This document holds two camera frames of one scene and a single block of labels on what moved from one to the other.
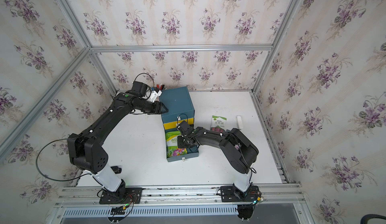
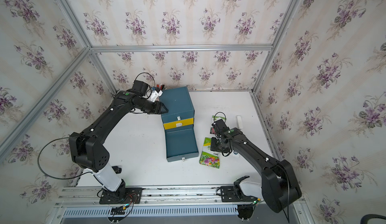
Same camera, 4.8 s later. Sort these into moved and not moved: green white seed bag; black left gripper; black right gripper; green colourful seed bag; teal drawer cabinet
Moved: green colourful seed bag; black right gripper
Not moved: green white seed bag; black left gripper; teal drawer cabinet
